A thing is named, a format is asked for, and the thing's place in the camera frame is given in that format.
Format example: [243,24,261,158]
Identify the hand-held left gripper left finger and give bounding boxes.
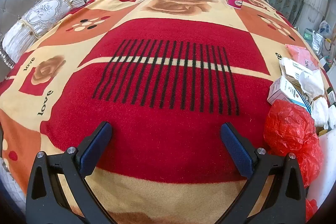
[25,121,117,224]

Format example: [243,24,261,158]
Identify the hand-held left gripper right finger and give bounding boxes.
[215,122,307,224]

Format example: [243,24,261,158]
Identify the red plastic bag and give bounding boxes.
[263,99,324,188]

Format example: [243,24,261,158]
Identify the white box blue stripes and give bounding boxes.
[267,76,313,114]

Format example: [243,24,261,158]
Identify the crumpled white tissue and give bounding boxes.
[299,69,326,98]
[311,97,330,127]

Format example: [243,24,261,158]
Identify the white tablet box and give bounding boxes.
[279,57,315,80]

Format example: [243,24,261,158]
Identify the pink plastic wrapper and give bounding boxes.
[285,44,319,70]

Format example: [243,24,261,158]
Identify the silver foil bag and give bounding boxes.
[312,32,325,54]

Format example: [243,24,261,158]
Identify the red orange patterned blanket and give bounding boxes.
[0,0,332,224]

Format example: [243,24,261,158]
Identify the grey striped bolster pillow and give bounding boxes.
[1,0,86,68]

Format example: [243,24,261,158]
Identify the white blue plastic bag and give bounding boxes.
[319,21,332,37]

